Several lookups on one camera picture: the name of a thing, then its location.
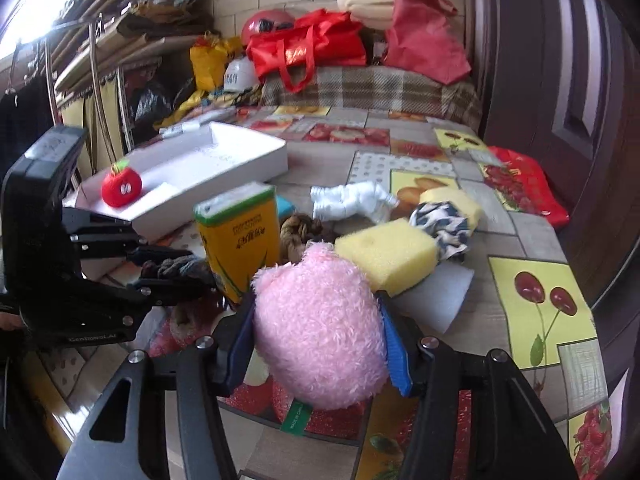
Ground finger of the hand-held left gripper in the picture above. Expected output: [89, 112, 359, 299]
[126, 272, 217, 309]
[62, 206, 194, 264]

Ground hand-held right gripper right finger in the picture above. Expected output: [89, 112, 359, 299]
[375, 290, 582, 480]

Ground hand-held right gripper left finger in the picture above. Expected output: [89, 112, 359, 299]
[55, 290, 258, 480]

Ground grey sock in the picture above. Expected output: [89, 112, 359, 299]
[140, 255, 218, 291]

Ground pink plush toy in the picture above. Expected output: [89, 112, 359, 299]
[250, 241, 389, 433]

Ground white cardboard tray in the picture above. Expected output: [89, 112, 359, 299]
[75, 121, 290, 238]

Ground leopard print scrunchie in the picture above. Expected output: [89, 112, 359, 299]
[409, 201, 473, 263]

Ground red apple plush toy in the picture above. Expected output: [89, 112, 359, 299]
[101, 159, 145, 208]

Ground white foam sheet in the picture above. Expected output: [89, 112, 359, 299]
[395, 265, 476, 333]

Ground yellow green carton box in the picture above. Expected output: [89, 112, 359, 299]
[194, 183, 281, 306]

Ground large yellow sponge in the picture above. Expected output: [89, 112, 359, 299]
[334, 218, 441, 297]

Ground yellow green curtain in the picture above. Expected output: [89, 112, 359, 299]
[80, 84, 126, 171]

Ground black garment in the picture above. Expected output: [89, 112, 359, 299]
[0, 75, 56, 171]

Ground black plastic bag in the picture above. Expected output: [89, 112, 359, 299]
[131, 80, 173, 128]

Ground white power bank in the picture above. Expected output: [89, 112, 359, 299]
[160, 110, 236, 136]

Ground white sock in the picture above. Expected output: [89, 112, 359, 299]
[310, 181, 398, 223]

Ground small yellow sponge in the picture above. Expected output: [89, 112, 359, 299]
[419, 188, 483, 233]

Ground yellow plastic cloth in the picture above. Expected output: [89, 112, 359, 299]
[165, 87, 261, 126]

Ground metal clothes rack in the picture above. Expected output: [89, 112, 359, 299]
[42, 15, 131, 171]

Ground yellow shopping bag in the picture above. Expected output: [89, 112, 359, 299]
[190, 32, 243, 92]

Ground white helmet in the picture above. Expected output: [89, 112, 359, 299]
[222, 57, 261, 93]

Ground brown paper bags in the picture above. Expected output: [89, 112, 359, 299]
[117, 0, 211, 38]

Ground pink helmet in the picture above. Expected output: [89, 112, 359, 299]
[241, 9, 297, 43]

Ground plaid covered bench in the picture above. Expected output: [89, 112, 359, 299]
[260, 65, 483, 123]

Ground red tote bag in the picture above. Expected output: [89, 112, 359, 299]
[246, 10, 368, 93]

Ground red nonwoven bag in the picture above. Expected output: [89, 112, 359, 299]
[382, 0, 472, 86]

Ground brown door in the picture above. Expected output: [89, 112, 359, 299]
[475, 0, 640, 361]

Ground cream foam roll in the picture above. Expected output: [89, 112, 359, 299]
[337, 0, 401, 28]

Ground brown rope knot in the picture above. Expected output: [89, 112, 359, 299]
[277, 213, 323, 263]

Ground wooden wall shelves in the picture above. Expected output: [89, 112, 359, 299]
[50, 0, 216, 106]

